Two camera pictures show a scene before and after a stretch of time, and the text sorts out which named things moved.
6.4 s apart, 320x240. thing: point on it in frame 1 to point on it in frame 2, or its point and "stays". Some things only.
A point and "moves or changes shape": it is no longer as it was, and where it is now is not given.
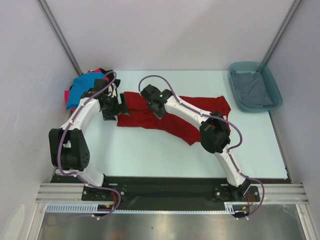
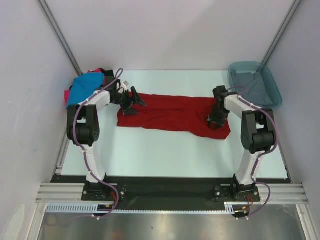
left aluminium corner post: x=59 y=31 stays
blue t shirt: x=80 y=84 stays
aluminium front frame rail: x=282 y=193 stays
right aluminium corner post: x=281 y=30 stays
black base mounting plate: x=166 y=191 stays
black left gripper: x=120 y=108 to x=125 y=108
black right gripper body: x=159 y=114 to x=218 y=115
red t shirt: x=142 y=117 moves or changes shape
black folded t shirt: x=111 y=77 stays
